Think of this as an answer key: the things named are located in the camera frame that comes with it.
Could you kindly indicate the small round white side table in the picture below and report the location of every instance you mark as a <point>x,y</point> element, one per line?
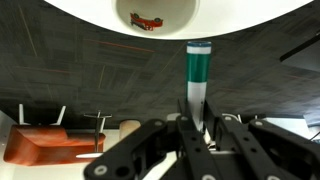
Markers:
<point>97,133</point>

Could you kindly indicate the round white pedestal table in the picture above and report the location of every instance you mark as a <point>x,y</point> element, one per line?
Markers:
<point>226,20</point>

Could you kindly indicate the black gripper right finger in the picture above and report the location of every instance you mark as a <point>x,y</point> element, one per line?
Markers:
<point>260,150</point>

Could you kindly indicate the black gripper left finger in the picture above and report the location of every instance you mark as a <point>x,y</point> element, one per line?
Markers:
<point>186,150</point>

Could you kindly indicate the green and white marker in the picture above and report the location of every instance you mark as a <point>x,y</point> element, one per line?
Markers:
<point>198,66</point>

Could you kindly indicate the white mug with red print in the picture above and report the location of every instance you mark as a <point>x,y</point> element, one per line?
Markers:
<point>173,13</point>

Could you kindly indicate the small orange sofa white legs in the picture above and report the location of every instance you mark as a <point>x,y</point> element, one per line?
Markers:
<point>40,146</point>

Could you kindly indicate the beige cylindrical stool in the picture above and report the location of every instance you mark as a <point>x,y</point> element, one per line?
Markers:
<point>128,128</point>

